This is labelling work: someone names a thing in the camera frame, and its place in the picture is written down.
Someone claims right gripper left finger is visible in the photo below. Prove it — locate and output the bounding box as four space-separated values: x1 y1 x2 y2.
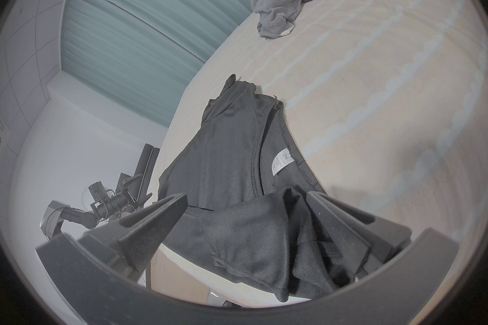
78 193 188 281

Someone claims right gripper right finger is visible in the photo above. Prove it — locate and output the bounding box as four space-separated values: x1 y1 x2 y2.
307 191 412 274

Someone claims black T-shirt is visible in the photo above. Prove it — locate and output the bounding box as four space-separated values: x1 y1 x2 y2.
156 74 372 303

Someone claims bed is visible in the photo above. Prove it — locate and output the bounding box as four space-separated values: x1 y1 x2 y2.
147 0 488 309

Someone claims grey garment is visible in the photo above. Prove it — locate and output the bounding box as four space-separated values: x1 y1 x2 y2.
251 0 304 39

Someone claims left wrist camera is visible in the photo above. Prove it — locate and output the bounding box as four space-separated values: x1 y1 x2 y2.
88 182 108 203

